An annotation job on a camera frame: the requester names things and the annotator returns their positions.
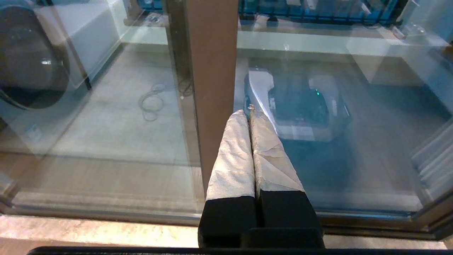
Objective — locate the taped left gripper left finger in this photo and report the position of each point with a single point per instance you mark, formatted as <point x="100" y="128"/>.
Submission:
<point x="230" y="177"/>

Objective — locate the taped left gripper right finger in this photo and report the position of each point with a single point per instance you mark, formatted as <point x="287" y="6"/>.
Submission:
<point x="276" y="170"/>

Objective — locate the brown framed sliding glass door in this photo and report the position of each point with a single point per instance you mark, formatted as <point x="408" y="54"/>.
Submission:
<point x="371" y="177"/>

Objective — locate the brown framed fixed glass panel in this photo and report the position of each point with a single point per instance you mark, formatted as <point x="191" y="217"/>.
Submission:
<point x="212" y="71"/>

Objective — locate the long grey stone window sill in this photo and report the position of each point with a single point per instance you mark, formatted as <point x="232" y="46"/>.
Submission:
<point x="300" y="31"/>

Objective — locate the long black metal balcony railing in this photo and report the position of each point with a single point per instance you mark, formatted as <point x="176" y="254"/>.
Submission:
<point x="300" y="17"/>

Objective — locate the grey front-loading washing machine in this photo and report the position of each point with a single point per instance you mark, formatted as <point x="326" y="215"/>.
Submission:
<point x="32" y="60"/>

